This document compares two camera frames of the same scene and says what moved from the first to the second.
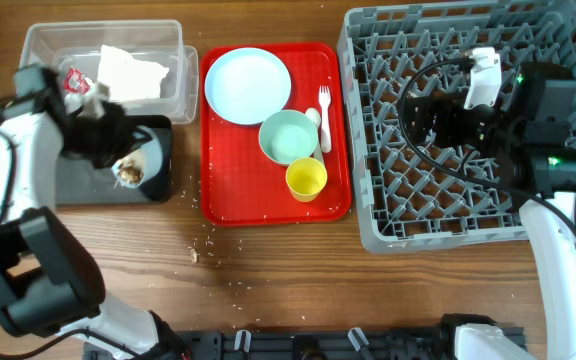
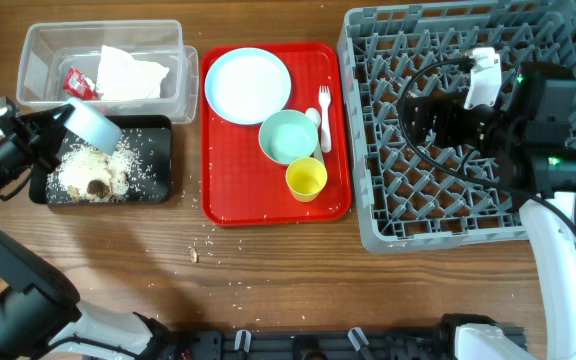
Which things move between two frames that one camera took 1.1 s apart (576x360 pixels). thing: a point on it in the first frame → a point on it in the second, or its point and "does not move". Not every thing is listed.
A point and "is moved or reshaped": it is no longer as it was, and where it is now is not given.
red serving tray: x=240 y=186 does not move
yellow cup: x=306 y=177 does not move
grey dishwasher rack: x=407 y=194 does not move
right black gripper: x=419 y=120 does not move
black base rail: x=317 y=343 does not move
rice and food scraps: x=131 y=169 is moved or reshaped
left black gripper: x=126 y=137 → x=44 y=128
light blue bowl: x=143 y=166 is moved or reshaped
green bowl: x=287 y=135 does not move
